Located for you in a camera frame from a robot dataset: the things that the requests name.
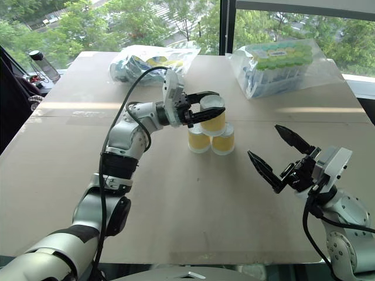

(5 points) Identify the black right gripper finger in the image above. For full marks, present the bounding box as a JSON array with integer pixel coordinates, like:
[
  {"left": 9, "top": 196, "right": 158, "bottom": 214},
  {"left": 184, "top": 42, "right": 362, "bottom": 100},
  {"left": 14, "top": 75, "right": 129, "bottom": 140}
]
[
  {"left": 247, "top": 150, "right": 287, "bottom": 194},
  {"left": 274, "top": 124, "right": 317, "bottom": 156}
]

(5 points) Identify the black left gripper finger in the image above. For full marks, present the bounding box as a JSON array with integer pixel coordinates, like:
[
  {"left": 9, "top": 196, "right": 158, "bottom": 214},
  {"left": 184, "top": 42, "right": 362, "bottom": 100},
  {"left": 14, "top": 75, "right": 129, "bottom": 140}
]
[
  {"left": 189, "top": 107, "right": 226, "bottom": 126},
  {"left": 187, "top": 91, "right": 221, "bottom": 107}
]

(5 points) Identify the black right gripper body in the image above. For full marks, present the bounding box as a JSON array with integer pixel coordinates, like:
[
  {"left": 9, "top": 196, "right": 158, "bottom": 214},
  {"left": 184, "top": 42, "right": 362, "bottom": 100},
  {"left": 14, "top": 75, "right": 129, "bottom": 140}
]
[{"left": 279, "top": 145, "right": 321, "bottom": 194}]

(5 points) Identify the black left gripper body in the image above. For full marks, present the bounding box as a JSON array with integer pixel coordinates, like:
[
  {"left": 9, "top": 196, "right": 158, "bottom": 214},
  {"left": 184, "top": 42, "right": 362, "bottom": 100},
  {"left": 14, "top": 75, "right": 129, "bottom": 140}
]
[{"left": 175, "top": 91, "right": 196, "bottom": 129}]

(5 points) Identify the yellow and white paper cup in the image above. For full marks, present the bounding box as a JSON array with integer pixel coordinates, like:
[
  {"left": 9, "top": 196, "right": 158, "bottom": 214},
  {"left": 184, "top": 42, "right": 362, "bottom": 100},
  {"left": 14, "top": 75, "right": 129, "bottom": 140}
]
[
  {"left": 211, "top": 122, "right": 236, "bottom": 156},
  {"left": 187, "top": 124, "right": 212, "bottom": 154},
  {"left": 200, "top": 95, "right": 227, "bottom": 137}
]

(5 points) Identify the clear bag of paper cups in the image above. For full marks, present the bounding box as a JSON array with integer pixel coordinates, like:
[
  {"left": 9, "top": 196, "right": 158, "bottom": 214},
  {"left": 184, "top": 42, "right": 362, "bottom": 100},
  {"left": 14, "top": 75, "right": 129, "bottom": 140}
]
[{"left": 110, "top": 45, "right": 202, "bottom": 87}]

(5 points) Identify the plastic bag of green cups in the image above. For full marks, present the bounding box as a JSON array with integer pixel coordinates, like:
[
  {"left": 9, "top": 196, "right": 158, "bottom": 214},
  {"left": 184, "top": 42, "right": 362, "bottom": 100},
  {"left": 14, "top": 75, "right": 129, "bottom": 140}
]
[{"left": 229, "top": 39, "right": 325, "bottom": 100}]

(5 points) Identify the clear black-capped water bottle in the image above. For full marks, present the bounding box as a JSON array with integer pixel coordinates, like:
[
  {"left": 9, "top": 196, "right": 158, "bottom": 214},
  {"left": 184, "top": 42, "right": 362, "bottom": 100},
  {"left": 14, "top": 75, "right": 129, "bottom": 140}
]
[{"left": 28, "top": 50, "right": 62, "bottom": 82}]

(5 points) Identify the dark chair with garment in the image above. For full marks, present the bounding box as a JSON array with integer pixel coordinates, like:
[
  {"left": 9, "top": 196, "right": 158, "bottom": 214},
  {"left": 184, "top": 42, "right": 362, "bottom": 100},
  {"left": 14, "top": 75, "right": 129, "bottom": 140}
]
[{"left": 0, "top": 43, "right": 45, "bottom": 155}]

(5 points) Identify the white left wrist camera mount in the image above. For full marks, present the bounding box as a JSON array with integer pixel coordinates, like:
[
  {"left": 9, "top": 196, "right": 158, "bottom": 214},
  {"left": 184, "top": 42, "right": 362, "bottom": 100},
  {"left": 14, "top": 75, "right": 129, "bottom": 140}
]
[{"left": 162, "top": 69, "right": 188, "bottom": 129}]

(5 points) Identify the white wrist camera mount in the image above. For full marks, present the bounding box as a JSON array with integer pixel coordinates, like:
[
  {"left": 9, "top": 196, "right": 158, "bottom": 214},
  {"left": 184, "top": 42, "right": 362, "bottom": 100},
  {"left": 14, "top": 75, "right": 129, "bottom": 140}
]
[
  {"left": 315, "top": 146, "right": 353, "bottom": 196},
  {"left": 162, "top": 69, "right": 188, "bottom": 129}
]

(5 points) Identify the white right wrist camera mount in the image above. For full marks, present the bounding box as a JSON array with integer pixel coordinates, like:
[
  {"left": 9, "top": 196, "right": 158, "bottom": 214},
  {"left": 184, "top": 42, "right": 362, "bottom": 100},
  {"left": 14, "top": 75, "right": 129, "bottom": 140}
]
[{"left": 315, "top": 146, "right": 353, "bottom": 196}]

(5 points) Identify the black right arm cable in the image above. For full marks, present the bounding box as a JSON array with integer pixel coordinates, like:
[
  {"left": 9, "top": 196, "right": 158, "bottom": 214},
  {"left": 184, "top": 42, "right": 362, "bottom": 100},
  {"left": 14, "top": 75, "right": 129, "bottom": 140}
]
[{"left": 302, "top": 183, "right": 341, "bottom": 281}]

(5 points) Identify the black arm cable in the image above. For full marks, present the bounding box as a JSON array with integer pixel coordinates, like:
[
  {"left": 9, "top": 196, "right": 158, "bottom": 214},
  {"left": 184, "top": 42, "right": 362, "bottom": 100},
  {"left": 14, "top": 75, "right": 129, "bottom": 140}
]
[
  {"left": 302, "top": 183, "right": 341, "bottom": 281},
  {"left": 92, "top": 66, "right": 172, "bottom": 281}
]

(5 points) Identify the dark window frame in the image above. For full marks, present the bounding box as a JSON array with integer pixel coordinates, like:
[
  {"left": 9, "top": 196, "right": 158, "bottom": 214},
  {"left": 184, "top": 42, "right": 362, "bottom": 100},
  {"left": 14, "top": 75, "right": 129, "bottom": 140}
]
[{"left": 219, "top": 0, "right": 375, "bottom": 56}]

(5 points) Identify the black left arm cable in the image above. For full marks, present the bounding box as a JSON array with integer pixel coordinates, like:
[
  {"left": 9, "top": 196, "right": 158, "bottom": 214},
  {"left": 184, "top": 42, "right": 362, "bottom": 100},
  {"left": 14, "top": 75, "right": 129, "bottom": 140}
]
[{"left": 92, "top": 66, "right": 172, "bottom": 281}]

